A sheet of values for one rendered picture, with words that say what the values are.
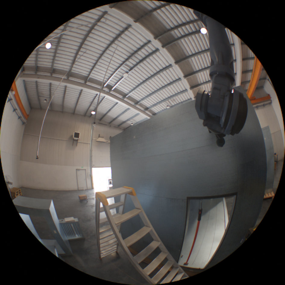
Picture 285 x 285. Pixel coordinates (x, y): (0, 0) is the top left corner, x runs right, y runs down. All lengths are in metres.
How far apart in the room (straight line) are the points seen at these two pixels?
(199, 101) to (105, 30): 5.54
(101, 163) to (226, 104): 10.64
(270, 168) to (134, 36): 8.59
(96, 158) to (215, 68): 10.53
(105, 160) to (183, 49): 12.16
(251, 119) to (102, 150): 11.04
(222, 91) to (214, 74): 0.09
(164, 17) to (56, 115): 11.59
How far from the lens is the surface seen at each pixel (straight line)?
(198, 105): 0.37
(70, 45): 6.36
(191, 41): 6.54
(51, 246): 2.88
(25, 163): 11.04
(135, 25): 4.94
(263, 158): 1.19
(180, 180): 1.07
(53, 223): 2.63
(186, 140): 1.02
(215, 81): 0.42
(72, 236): 3.87
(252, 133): 1.12
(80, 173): 10.09
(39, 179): 10.53
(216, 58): 0.50
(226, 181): 1.04
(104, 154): 10.90
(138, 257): 1.03
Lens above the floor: 2.56
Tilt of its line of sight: 13 degrees up
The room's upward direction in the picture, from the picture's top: 5 degrees counter-clockwise
